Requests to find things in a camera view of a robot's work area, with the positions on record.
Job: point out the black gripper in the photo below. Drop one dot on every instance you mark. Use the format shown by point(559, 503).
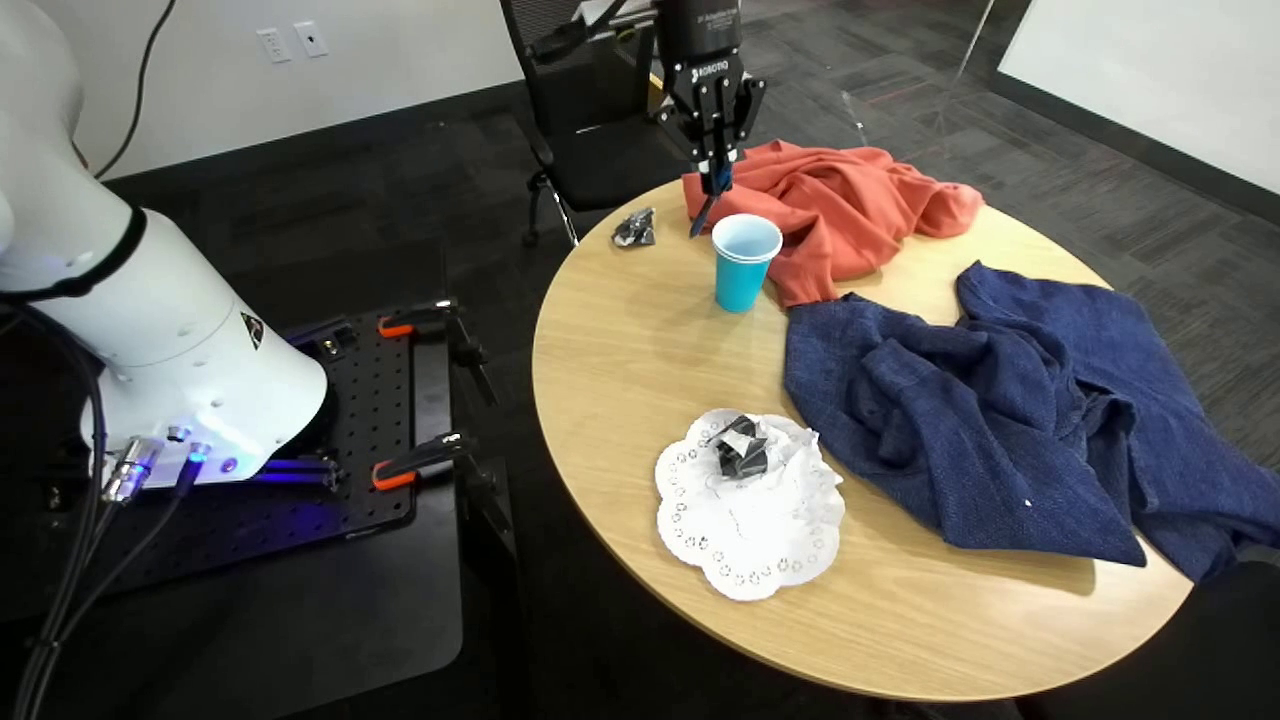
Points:
point(703, 32)

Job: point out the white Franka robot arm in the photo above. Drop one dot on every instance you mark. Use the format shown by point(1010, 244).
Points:
point(172, 332)

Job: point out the light blue cup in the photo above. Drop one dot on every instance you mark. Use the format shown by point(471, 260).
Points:
point(740, 275)

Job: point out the black office chair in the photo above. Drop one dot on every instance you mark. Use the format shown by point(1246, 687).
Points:
point(584, 134)

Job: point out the crumpled black object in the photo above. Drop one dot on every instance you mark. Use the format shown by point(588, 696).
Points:
point(632, 230)

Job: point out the orange cloth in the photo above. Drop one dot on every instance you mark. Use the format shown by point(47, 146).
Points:
point(853, 213)

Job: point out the small black object on doily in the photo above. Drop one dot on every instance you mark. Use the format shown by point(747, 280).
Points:
point(740, 445)

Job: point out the white paper doily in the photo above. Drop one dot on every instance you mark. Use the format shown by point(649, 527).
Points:
point(747, 533)

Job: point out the dark blue cloth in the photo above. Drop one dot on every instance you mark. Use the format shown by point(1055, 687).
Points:
point(1015, 412)

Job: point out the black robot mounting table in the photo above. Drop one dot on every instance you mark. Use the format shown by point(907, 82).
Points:
point(335, 615)

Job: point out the white wall outlet plate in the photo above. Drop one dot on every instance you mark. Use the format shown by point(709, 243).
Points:
point(311, 39)

